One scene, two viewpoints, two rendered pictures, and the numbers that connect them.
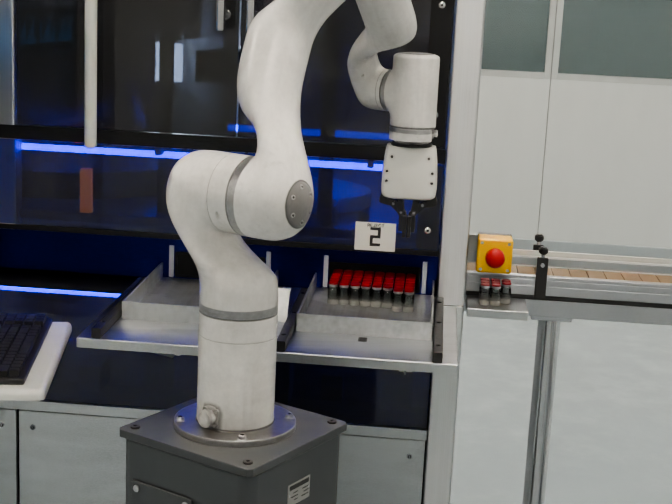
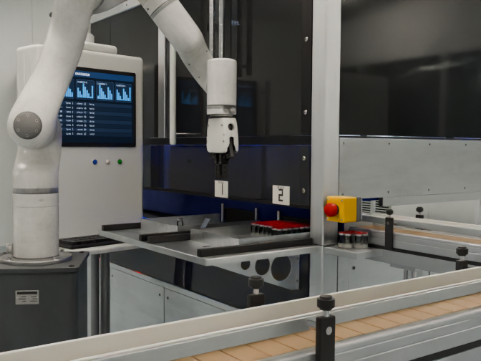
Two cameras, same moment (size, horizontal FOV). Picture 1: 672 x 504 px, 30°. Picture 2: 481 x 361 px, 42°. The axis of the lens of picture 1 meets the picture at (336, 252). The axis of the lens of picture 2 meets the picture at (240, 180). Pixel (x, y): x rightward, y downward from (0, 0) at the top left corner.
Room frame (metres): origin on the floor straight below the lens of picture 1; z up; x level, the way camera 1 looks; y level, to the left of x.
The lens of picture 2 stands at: (1.16, -1.52, 1.17)
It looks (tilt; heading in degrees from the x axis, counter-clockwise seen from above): 3 degrees down; 50
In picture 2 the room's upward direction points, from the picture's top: straight up
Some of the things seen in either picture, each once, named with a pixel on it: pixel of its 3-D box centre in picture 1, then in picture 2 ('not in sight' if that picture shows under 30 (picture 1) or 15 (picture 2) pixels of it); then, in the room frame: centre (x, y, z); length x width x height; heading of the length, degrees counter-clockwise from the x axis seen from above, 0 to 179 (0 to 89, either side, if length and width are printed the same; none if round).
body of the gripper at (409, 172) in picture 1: (410, 168); (221, 133); (2.28, -0.13, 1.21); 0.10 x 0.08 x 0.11; 85
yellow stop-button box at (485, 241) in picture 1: (494, 253); (343, 208); (2.57, -0.33, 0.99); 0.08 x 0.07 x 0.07; 176
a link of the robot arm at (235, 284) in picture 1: (223, 230); (37, 148); (1.86, 0.17, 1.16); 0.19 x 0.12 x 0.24; 58
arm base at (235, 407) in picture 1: (236, 368); (36, 225); (1.85, 0.14, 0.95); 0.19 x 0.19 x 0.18
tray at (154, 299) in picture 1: (204, 293); (200, 223); (2.50, 0.27, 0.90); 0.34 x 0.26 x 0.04; 176
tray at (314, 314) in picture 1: (369, 304); (258, 235); (2.47, -0.07, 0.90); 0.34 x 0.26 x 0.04; 176
